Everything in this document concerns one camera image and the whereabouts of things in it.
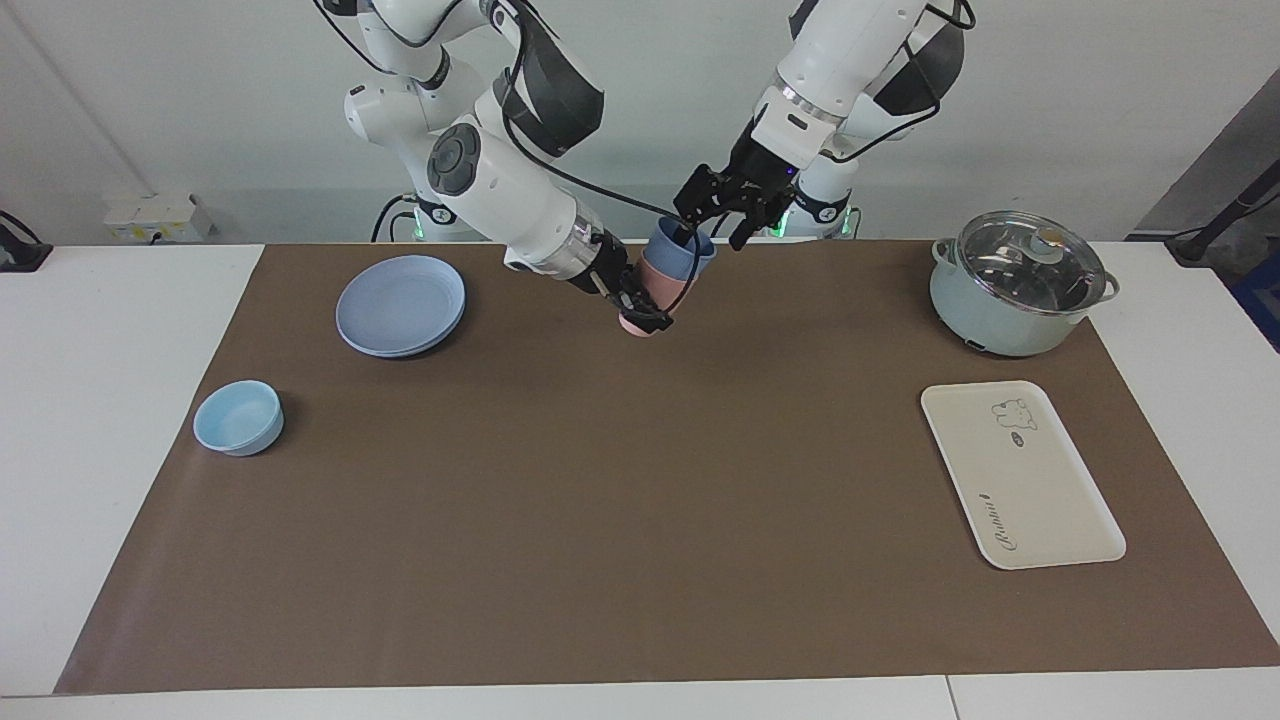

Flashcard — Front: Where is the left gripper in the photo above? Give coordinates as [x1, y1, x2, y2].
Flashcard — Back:
[674, 122, 802, 252]

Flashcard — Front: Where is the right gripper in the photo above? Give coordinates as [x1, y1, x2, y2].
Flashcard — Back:
[578, 230, 674, 334]

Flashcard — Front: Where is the pink cup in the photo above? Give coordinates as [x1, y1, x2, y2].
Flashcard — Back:
[618, 255, 698, 338]

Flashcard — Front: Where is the blue cup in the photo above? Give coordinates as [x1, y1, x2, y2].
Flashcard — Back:
[645, 217, 718, 287]

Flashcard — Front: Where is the cream rectangular tray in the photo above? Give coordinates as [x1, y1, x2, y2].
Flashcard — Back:
[920, 380, 1128, 571]

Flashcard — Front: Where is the blue plate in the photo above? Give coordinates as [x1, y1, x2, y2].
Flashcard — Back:
[335, 254, 468, 359]

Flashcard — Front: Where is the glass pot lid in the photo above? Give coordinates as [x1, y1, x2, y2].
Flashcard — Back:
[955, 210, 1109, 316]

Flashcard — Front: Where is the pale green cooking pot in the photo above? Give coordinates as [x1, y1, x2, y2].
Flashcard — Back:
[930, 236, 1121, 359]

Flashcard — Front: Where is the light blue bowl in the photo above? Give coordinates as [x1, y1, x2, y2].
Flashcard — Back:
[192, 380, 285, 457]

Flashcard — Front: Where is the white power strip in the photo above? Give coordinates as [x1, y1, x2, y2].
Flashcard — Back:
[103, 193, 214, 244]

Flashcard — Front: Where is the black stand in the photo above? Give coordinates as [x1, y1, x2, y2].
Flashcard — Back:
[1165, 155, 1280, 267]
[0, 210, 53, 273]

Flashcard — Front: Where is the black cable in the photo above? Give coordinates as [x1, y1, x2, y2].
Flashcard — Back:
[370, 192, 416, 244]
[497, 0, 704, 317]
[820, 0, 977, 167]

